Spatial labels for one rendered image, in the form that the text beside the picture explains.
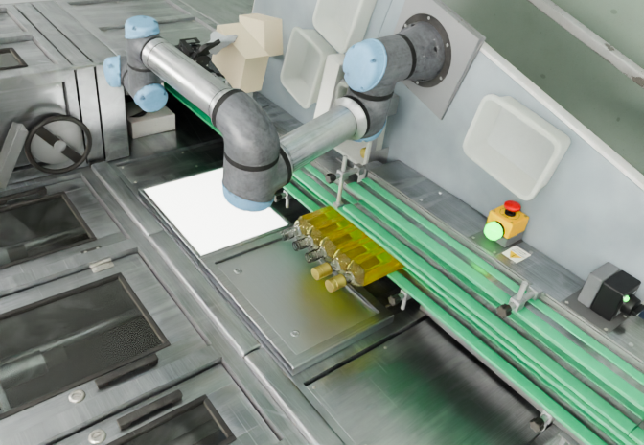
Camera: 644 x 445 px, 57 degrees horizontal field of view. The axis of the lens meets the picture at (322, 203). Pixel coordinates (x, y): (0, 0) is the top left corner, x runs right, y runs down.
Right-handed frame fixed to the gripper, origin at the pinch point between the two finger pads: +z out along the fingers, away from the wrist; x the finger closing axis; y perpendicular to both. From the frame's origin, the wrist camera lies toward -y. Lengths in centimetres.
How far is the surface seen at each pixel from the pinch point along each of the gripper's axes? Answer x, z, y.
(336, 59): -0.9, 30.5, -8.5
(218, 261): 43, -17, -35
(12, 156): 50, -54, 30
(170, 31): 36, 14, 65
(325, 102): 13.4, 29.3, -10.8
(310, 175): 28.6, 18.6, -25.3
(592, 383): 0, 20, -119
